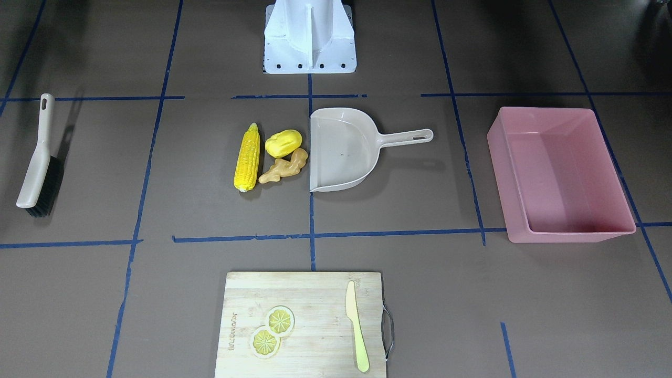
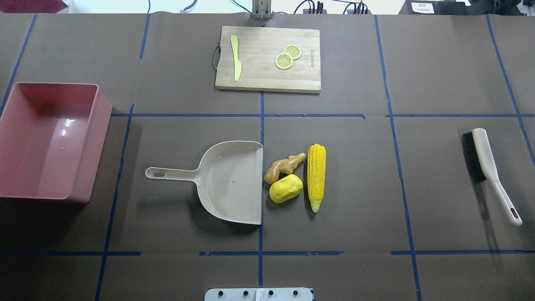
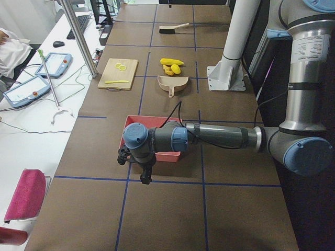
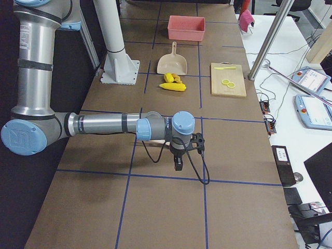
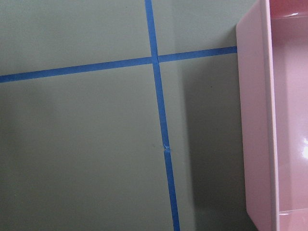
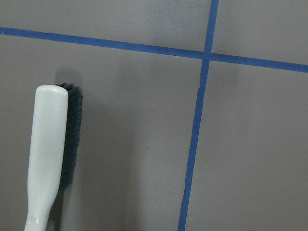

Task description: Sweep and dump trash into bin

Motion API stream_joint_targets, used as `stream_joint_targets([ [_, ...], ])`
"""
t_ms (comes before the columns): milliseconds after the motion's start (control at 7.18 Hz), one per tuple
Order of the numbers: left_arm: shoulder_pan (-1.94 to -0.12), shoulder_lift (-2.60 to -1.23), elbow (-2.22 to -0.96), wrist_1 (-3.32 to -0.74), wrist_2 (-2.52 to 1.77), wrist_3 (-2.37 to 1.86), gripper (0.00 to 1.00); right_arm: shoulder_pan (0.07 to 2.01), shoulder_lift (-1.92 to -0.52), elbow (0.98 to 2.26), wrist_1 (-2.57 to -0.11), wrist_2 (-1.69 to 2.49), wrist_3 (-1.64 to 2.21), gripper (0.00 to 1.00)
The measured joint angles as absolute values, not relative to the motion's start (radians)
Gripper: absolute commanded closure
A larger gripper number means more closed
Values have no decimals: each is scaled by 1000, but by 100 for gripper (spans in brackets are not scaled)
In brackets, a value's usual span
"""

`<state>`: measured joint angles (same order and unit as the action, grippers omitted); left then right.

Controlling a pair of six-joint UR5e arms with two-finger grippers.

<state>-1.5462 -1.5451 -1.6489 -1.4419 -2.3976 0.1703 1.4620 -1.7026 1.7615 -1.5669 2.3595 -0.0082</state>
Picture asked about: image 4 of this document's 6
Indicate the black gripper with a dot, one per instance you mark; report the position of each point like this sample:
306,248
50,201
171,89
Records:
176,153

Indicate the beige plastic dustpan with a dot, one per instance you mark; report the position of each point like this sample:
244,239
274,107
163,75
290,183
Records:
172,63

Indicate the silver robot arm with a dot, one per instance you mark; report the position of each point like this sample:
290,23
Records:
34,125

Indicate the pink plastic bin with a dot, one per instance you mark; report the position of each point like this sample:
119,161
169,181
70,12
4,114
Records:
188,28

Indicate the yellow toy corn cob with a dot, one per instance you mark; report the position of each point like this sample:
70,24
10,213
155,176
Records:
173,86

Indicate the brown toy ginger root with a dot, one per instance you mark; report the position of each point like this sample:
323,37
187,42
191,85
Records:
176,79

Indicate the yellow toy potato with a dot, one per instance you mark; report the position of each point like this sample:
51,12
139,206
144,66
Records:
168,77

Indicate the lemon slice far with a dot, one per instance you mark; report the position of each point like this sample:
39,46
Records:
225,81

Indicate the lemon slice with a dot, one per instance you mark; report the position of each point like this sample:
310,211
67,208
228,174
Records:
231,85
225,81

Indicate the lemon slice near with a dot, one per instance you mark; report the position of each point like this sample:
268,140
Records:
231,85

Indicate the wooden cutting board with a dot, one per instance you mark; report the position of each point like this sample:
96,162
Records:
235,76

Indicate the orange black connector near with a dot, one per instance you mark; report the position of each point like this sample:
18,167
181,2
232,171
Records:
270,123

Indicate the orange black connector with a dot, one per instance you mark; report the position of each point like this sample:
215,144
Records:
270,123
264,103

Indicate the orange black connector far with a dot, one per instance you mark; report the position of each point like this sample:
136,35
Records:
264,103

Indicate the yellow plastic knife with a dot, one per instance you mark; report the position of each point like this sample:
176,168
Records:
225,68

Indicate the black power box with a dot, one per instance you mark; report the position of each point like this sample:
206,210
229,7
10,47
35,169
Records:
283,165

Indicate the black monitor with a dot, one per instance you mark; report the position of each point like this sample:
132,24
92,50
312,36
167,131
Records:
319,169

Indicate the near blue teach pendant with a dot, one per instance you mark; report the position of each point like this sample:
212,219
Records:
313,113

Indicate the blue teach pendant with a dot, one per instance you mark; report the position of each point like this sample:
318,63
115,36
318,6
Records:
312,79
313,113

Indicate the pink cloth on stand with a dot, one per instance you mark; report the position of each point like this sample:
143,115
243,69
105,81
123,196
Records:
246,22

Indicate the far blue teach pendant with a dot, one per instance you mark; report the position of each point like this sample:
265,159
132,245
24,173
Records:
312,79

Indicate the white camera support pole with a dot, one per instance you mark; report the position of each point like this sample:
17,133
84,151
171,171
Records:
119,68

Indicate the silver metal frame post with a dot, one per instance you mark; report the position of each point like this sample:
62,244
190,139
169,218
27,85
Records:
271,35

